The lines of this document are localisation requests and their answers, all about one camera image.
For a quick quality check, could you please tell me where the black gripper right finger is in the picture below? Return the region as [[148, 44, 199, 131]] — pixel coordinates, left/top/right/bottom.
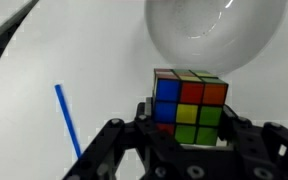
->
[[218, 105, 251, 141]]

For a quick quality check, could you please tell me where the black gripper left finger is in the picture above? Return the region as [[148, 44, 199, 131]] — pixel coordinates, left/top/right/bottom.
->
[[135, 97, 154, 124]]

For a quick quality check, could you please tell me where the multicoloured Rubik's cube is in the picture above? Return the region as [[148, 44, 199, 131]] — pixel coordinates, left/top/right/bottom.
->
[[152, 68, 228, 146]]

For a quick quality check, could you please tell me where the white ceramic bowl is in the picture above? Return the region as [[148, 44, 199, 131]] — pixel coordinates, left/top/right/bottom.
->
[[144, 0, 288, 74]]

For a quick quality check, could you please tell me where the long blue straw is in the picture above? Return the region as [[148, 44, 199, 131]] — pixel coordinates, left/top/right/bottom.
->
[[54, 84, 82, 158]]

